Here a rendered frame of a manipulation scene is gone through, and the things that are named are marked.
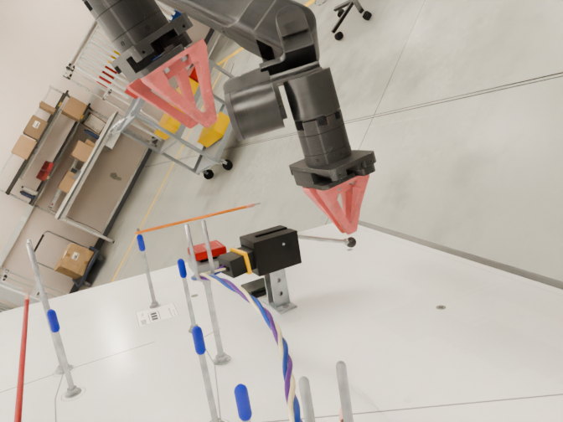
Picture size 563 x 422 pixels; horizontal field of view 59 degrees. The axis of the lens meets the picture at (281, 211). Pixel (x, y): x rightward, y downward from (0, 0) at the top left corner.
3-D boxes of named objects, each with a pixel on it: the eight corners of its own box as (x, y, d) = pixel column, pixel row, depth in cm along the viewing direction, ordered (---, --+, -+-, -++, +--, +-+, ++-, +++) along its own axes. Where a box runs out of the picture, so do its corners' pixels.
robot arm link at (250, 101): (301, -1, 56) (307, 43, 64) (204, 30, 57) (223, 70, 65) (330, 90, 52) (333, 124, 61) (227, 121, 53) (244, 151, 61)
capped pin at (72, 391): (69, 389, 47) (46, 306, 45) (84, 388, 47) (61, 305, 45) (62, 398, 46) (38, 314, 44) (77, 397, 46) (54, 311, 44)
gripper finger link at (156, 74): (192, 144, 47) (130, 56, 43) (172, 143, 53) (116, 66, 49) (246, 104, 49) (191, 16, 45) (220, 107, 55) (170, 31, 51)
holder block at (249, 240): (302, 263, 57) (296, 230, 57) (259, 276, 55) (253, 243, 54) (285, 255, 61) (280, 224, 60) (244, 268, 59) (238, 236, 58)
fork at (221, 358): (228, 352, 50) (201, 218, 46) (235, 360, 48) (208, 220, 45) (209, 360, 49) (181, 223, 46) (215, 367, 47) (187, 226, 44)
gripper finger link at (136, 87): (183, 144, 49) (124, 60, 45) (165, 143, 55) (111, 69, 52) (235, 105, 51) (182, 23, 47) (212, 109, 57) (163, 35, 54)
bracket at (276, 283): (296, 307, 58) (291, 267, 57) (279, 314, 57) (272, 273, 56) (279, 295, 62) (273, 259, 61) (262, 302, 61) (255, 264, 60)
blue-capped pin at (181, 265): (203, 330, 56) (188, 258, 54) (190, 334, 55) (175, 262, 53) (198, 326, 57) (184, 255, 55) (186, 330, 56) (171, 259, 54)
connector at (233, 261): (268, 262, 56) (264, 246, 56) (231, 279, 54) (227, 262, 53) (255, 257, 59) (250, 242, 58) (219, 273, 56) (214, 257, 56)
